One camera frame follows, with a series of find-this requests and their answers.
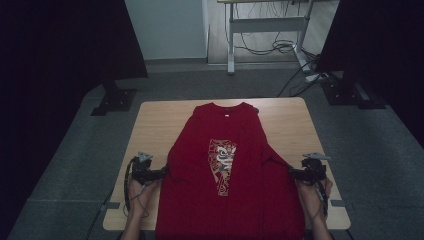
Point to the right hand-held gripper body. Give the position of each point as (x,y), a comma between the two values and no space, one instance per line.
(313,171)

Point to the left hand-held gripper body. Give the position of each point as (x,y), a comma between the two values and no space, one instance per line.
(141,173)

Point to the red printed shirt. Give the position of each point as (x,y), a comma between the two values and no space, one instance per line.
(226,206)

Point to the person's left hand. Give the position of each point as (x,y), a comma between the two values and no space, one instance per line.
(138,198)

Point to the grey tape strip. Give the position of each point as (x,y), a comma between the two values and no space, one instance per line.
(338,203)
(110,205)

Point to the dark round table grommet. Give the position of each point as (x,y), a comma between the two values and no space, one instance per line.
(256,109)

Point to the black stand base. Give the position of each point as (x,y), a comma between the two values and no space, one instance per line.
(346,91)
(115,100)

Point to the white power strip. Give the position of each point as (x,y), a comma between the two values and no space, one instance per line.
(313,77)

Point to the black curtain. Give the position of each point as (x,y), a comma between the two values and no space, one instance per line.
(50,83)
(380,50)

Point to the white desk frame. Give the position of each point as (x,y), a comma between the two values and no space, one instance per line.
(266,25)

